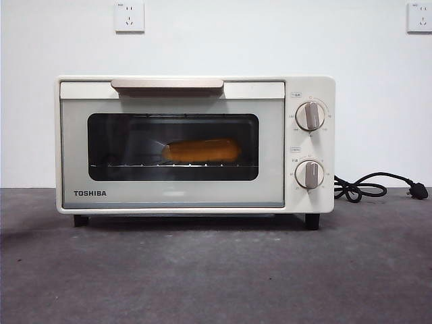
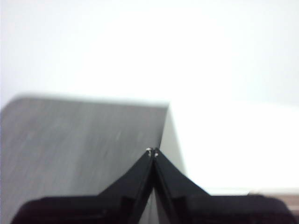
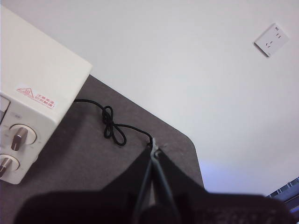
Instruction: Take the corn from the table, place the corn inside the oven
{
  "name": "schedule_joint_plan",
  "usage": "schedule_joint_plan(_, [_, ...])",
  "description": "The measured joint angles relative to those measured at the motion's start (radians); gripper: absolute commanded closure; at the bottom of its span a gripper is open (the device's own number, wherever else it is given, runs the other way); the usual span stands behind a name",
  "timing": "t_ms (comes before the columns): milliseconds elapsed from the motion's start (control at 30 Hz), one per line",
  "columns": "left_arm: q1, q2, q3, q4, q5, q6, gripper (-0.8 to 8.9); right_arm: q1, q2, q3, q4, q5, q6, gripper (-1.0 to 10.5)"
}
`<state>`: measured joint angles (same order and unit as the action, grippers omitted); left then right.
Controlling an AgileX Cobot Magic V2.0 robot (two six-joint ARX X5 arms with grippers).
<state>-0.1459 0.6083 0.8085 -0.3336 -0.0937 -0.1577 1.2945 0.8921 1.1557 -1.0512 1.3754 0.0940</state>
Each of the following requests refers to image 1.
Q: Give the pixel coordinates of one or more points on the beige timer knob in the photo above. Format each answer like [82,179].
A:
[309,175]

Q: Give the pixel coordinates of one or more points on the white wall socket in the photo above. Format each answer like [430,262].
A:
[130,18]
[420,18]

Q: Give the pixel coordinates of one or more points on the black oven foot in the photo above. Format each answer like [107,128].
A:
[81,221]
[312,222]

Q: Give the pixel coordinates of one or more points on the cream Toshiba toaster oven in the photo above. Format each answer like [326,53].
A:
[310,202]

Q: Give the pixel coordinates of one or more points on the beige temperature knob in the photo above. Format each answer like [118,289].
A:
[309,116]

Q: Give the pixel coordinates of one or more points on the oven door with glass window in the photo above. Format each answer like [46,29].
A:
[168,192]

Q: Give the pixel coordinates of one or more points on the yellow corn cob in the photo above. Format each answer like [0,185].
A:
[202,150]

